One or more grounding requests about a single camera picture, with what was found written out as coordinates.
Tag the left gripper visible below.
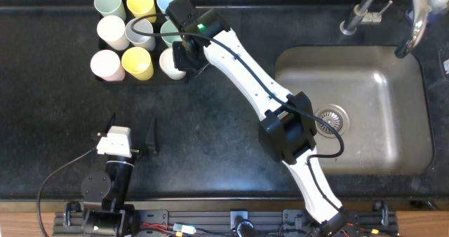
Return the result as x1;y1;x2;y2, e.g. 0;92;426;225
104;112;160;160

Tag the yellow cup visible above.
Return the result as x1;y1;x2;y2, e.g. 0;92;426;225
126;0;158;23
121;46;154;81

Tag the pink cup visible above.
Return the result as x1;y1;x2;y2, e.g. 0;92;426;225
90;49;126;83

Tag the white cup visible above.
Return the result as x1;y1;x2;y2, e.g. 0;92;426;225
159;47;187;81
96;15;130;52

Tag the grey cup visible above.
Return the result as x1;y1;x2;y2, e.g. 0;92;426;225
125;18;156;52

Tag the pale green cup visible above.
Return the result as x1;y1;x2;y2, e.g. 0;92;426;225
160;19;184;49
93;0;127;21

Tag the light blue cup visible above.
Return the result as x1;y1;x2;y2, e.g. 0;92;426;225
156;0;184;15

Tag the steel sink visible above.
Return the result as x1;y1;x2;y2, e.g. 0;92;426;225
274;46;435;177

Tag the steel tap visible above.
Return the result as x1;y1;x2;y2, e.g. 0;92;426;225
339;0;441;60

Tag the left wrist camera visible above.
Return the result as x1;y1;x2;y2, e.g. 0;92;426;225
96;126;133;158

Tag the mounting rail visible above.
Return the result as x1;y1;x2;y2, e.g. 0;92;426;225
52;208;401;237

